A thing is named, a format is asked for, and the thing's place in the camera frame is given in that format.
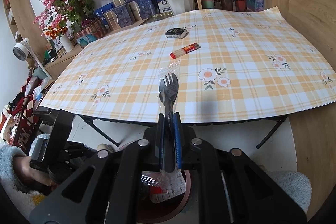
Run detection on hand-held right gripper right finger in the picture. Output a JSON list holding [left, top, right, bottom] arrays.
[[172, 112, 307, 224]]

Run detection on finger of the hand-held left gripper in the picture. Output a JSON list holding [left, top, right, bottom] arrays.
[[62, 144, 99, 165]]

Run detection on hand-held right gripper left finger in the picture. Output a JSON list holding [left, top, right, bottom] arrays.
[[29, 114, 165, 224]]

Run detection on black fork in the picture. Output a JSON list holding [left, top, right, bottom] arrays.
[[157, 61, 182, 177]]

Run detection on brown plastic bin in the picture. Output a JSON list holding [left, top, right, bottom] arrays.
[[136, 170, 193, 224]]

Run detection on person's left forearm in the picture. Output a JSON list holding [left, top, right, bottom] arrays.
[[0, 144, 48, 211]]

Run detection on person's left hand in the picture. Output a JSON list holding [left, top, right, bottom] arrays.
[[13, 156, 57, 188]]

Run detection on black case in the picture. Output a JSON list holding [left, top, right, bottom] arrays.
[[33, 106, 75, 146]]

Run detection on pile of colourful cloth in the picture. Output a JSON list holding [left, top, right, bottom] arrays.
[[0, 67, 57, 151]]

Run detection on plaid floral tablecloth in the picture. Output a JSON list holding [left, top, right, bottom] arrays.
[[39, 6, 336, 125]]

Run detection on red stick packet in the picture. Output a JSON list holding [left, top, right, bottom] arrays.
[[170, 42, 201, 59]]

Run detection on wooden sideboard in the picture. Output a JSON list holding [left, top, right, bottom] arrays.
[[43, 17, 158, 69]]

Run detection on row of small brown bottles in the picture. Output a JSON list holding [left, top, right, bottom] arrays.
[[55, 44, 66, 58]]

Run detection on white desk fan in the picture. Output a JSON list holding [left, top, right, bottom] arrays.
[[13, 38, 54, 80]]

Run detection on small black packet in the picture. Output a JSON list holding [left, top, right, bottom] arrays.
[[165, 28, 188, 39]]

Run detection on orange flowers in white vase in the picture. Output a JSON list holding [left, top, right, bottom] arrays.
[[43, 21, 75, 52]]

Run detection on light blue fluffy cloth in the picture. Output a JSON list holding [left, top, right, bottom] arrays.
[[262, 165, 313, 214]]

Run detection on gold tray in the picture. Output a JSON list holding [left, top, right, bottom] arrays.
[[146, 13, 172, 24]]

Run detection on striped basket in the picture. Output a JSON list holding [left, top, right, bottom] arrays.
[[74, 17, 105, 42]]

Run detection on white and blue box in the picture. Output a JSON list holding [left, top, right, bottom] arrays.
[[154, 0, 172, 16]]

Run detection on royal blue box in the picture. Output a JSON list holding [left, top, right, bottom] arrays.
[[94, 2, 116, 17]]

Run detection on wooden bookshelf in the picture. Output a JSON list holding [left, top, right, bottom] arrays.
[[0, 0, 50, 56]]

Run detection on purple box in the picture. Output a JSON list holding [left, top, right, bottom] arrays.
[[245, 0, 265, 12]]

